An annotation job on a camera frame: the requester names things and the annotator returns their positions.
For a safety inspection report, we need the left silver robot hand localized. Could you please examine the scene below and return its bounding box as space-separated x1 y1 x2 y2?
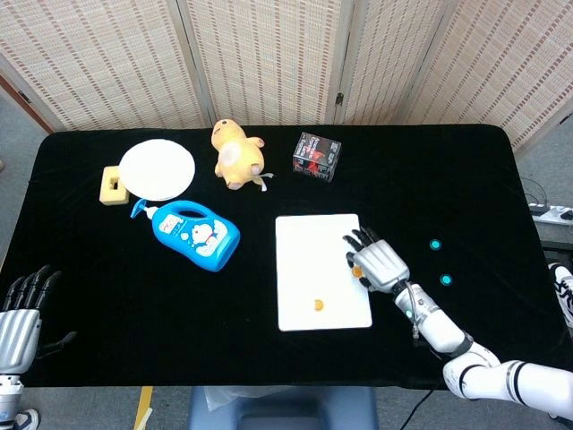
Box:
0 263 78 375

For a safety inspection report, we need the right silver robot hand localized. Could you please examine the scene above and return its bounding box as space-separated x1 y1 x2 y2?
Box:
342 225 411 295

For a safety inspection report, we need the white magnetic board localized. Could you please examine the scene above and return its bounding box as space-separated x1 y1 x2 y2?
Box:
274 213 373 332

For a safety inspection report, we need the grey sneaker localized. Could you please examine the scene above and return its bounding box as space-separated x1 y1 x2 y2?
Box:
13 408 42 430

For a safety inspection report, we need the black tablecloth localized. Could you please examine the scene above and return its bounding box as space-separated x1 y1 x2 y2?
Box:
0 124 563 391

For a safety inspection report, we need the clear plastic box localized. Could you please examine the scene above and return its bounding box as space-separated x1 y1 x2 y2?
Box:
291 131 343 184

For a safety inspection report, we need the yellow floor strip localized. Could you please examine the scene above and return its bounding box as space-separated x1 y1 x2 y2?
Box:
133 385 154 430

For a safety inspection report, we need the yellow sponge with hole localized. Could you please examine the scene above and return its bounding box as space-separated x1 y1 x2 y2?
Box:
98 165 131 207

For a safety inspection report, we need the blue padded seat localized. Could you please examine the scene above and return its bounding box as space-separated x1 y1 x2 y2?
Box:
186 384 380 430

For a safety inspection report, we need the white power strip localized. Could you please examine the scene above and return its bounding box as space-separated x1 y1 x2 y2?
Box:
529 203 573 227

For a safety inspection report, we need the yellow plush bear toy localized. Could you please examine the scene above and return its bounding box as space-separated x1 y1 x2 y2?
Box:
210 117 275 193

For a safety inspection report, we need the white sneaker with black laces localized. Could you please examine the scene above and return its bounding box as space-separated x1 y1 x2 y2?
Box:
547 262 573 331

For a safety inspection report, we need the blue pump bottle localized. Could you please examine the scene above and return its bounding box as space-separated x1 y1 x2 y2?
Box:
130 199 242 273

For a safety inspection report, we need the white round plate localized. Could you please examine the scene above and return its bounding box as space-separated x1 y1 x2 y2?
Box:
119 138 197 202

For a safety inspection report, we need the woven folding screen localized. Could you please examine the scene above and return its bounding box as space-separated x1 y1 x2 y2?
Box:
0 0 573 153

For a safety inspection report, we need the grey wrist cable with connector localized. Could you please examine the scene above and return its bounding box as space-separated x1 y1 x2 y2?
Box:
406 286 424 347

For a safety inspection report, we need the black floor cable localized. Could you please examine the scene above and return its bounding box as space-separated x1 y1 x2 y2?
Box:
402 388 438 430

